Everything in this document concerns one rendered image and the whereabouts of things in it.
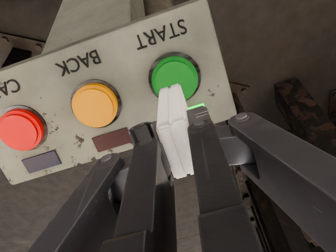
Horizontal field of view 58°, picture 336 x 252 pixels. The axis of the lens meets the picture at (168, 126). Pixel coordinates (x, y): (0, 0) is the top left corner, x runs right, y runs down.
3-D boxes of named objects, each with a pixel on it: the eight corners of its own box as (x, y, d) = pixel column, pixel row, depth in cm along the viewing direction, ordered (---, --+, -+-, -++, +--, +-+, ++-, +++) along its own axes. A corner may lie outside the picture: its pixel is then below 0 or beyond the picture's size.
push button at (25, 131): (54, 136, 30) (47, 145, 28) (18, 148, 30) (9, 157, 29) (34, 100, 28) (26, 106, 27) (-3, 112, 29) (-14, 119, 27)
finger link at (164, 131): (188, 176, 15) (174, 180, 15) (182, 124, 22) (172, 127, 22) (170, 124, 14) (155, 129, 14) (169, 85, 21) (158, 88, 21)
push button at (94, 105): (125, 114, 29) (123, 121, 27) (87, 126, 29) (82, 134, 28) (109, 74, 27) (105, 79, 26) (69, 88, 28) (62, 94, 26)
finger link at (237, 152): (192, 149, 13) (261, 129, 12) (185, 109, 17) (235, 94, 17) (201, 178, 13) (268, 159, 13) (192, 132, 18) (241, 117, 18)
